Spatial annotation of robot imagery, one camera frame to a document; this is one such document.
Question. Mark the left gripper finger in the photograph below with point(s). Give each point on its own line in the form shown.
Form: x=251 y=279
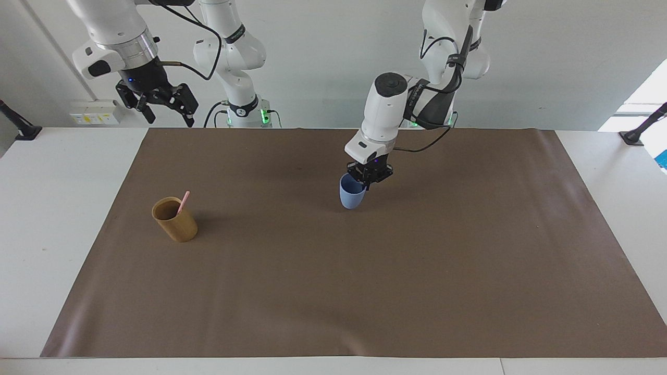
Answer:
x=357 y=172
x=383 y=175

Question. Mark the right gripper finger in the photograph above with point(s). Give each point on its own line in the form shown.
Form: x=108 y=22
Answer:
x=136 y=100
x=183 y=99

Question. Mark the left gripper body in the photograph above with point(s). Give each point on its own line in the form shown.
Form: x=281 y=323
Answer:
x=376 y=162

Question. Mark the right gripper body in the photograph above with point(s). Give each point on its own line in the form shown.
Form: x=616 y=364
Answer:
x=146 y=75

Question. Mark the blue cup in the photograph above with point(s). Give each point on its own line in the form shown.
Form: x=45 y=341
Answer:
x=351 y=197

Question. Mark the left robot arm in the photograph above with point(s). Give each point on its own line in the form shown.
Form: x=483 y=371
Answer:
x=383 y=112

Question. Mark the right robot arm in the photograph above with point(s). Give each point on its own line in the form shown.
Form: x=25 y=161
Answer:
x=112 y=21

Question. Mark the pink chopstick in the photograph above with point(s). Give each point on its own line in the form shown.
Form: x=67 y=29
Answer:
x=183 y=202

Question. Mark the brown bamboo cup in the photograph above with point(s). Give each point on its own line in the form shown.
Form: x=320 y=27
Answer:
x=177 y=225

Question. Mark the black stand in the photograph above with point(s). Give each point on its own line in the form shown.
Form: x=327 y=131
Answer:
x=637 y=133
x=21 y=129

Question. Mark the white wall socket box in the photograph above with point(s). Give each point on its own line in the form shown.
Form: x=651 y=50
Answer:
x=96 y=112

